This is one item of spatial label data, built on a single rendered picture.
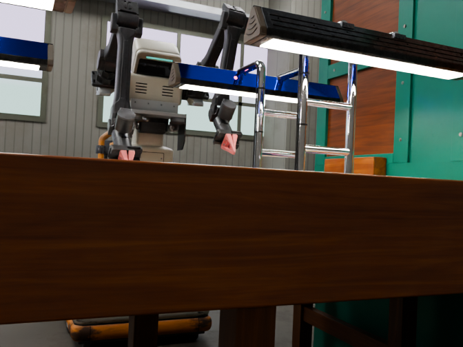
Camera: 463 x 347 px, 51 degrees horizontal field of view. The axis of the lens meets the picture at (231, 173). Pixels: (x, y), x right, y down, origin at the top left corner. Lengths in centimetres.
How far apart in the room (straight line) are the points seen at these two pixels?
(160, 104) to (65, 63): 248
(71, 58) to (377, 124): 330
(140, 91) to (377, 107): 104
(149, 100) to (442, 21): 124
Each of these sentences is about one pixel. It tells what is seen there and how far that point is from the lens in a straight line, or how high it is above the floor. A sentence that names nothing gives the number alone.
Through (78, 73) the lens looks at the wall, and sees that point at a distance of 467.
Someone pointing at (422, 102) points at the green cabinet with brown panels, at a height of 104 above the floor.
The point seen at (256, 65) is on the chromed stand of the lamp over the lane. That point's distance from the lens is 151.
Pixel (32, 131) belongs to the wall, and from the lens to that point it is 457.
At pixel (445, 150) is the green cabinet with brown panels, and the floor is 88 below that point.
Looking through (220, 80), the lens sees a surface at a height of 106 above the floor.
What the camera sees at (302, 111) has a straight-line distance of 126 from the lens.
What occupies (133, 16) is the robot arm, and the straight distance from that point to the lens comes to 184.
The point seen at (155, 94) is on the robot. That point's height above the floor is 113.
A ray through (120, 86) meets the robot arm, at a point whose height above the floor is 106.
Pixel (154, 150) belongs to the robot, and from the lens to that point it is 227.
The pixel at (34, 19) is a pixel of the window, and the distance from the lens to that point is 472.
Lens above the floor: 74
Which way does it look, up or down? 1 degrees up
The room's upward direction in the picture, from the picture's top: 3 degrees clockwise
